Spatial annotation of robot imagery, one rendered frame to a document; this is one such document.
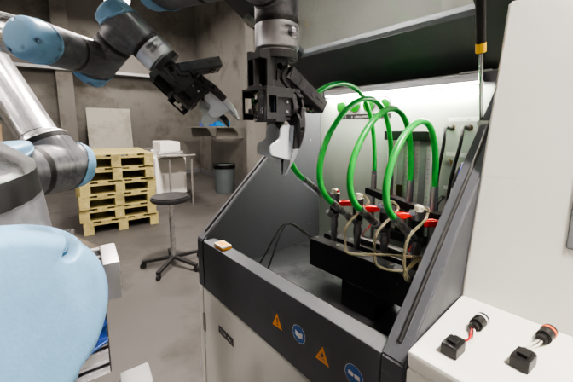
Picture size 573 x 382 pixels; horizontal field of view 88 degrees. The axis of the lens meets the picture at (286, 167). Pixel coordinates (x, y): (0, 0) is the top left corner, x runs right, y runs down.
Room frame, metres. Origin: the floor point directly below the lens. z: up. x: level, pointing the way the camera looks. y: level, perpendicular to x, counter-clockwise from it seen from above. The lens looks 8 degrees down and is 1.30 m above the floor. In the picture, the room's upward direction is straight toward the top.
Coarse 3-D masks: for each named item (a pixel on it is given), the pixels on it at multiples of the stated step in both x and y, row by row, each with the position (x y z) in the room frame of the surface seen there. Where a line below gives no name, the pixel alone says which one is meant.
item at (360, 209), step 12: (384, 108) 0.69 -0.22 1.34; (396, 108) 0.71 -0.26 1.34; (372, 120) 0.65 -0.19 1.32; (360, 144) 0.62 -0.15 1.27; (408, 144) 0.77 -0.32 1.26; (408, 156) 0.78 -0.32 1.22; (348, 168) 0.61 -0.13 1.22; (408, 168) 0.78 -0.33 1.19; (348, 180) 0.60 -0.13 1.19; (408, 180) 0.78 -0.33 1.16; (348, 192) 0.61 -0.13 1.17; (408, 192) 0.78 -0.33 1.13; (372, 216) 0.65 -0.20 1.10
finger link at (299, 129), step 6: (300, 108) 0.51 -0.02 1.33; (300, 114) 0.51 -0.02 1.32; (294, 120) 0.51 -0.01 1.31; (300, 120) 0.51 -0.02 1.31; (294, 126) 0.51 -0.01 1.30; (300, 126) 0.51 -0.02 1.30; (294, 132) 0.52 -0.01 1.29; (300, 132) 0.51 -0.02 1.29; (294, 138) 0.52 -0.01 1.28; (300, 138) 0.52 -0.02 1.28; (294, 144) 0.52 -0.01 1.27; (300, 144) 0.52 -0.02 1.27
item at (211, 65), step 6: (198, 60) 0.74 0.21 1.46; (204, 60) 0.75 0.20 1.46; (210, 60) 0.75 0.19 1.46; (216, 60) 0.76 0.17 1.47; (180, 66) 0.71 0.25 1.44; (186, 66) 0.72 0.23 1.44; (192, 66) 0.73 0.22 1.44; (198, 66) 0.73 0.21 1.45; (204, 66) 0.74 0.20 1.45; (210, 66) 0.75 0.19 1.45; (216, 66) 0.76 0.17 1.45; (222, 66) 0.77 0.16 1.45; (204, 72) 0.77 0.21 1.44; (210, 72) 0.78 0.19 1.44
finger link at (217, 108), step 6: (210, 96) 0.71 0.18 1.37; (210, 102) 0.71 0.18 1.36; (216, 102) 0.71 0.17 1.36; (222, 102) 0.71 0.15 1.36; (228, 102) 0.71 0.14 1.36; (210, 108) 0.70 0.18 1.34; (216, 108) 0.71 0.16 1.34; (222, 108) 0.71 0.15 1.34; (228, 108) 0.71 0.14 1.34; (234, 108) 0.73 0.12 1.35; (210, 114) 0.70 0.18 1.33; (216, 114) 0.70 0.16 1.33; (222, 114) 0.71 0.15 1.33; (234, 114) 0.72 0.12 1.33
